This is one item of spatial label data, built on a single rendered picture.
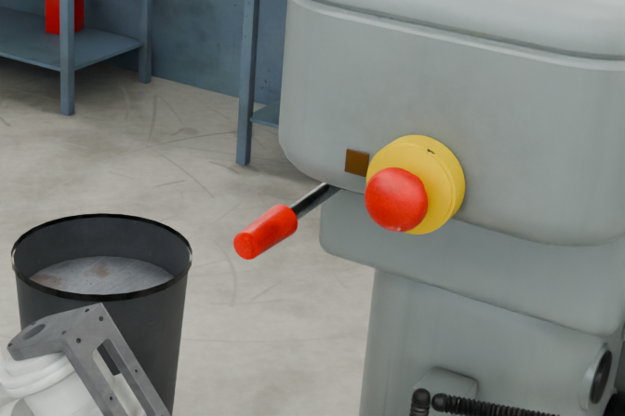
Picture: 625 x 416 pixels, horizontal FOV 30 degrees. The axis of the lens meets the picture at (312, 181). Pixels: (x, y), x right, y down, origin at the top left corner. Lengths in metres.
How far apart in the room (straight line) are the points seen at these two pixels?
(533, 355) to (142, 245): 2.49
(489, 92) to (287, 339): 3.30
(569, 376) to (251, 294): 3.34
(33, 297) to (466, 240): 2.24
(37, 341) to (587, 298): 0.38
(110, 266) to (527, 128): 2.67
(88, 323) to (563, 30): 0.32
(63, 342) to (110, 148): 4.80
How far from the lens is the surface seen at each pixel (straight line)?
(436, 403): 0.83
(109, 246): 3.35
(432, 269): 0.86
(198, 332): 3.98
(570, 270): 0.83
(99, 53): 6.07
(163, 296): 2.99
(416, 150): 0.70
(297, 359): 3.86
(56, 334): 0.68
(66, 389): 0.70
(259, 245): 0.76
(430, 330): 0.93
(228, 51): 6.16
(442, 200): 0.71
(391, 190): 0.69
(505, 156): 0.71
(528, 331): 0.90
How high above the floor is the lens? 2.04
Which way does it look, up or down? 23 degrees down
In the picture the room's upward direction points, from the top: 5 degrees clockwise
